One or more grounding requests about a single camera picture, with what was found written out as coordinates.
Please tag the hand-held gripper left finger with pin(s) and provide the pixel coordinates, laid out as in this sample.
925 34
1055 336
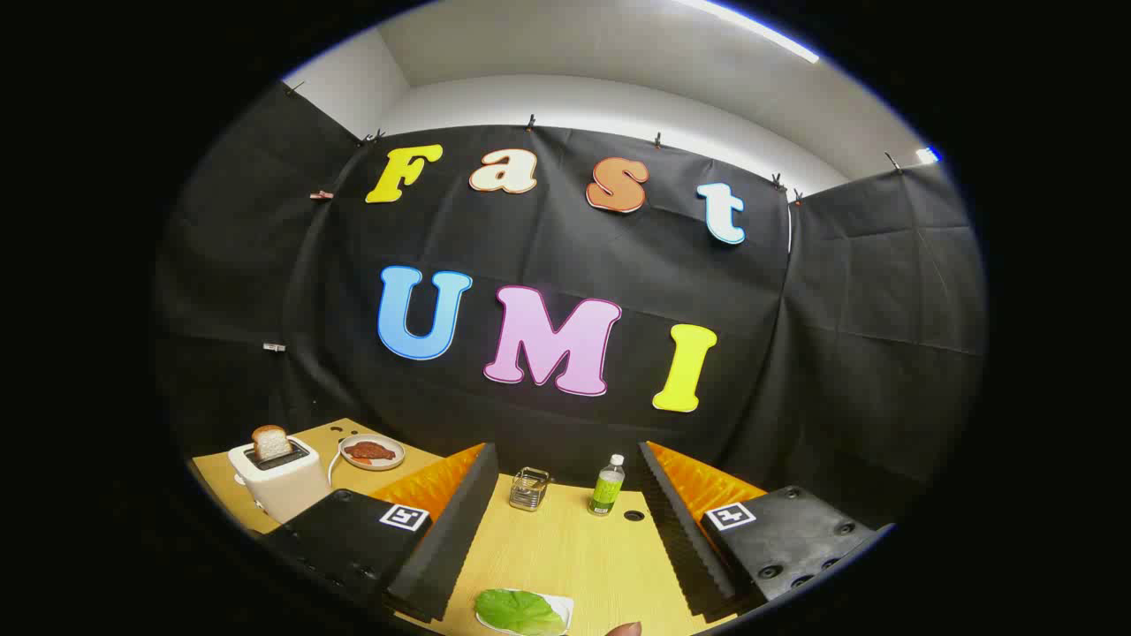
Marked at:
459 530

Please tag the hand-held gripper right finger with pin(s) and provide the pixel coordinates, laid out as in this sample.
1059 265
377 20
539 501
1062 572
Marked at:
685 539

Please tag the green lettuce leaf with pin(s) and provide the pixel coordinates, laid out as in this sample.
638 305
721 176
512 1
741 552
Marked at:
517 609

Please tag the toasted bread slice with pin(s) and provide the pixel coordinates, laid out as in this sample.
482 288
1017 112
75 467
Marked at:
270 442

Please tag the green label drink bottle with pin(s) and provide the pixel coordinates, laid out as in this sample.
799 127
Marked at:
606 490

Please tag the small round white plate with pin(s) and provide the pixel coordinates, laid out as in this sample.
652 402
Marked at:
399 452

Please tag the brown cooked meat piece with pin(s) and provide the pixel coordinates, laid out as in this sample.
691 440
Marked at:
369 451

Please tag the white leaf-shaped plate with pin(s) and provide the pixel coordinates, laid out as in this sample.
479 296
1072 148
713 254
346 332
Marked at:
563 608

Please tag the white toaster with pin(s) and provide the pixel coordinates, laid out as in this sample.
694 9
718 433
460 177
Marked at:
287 490

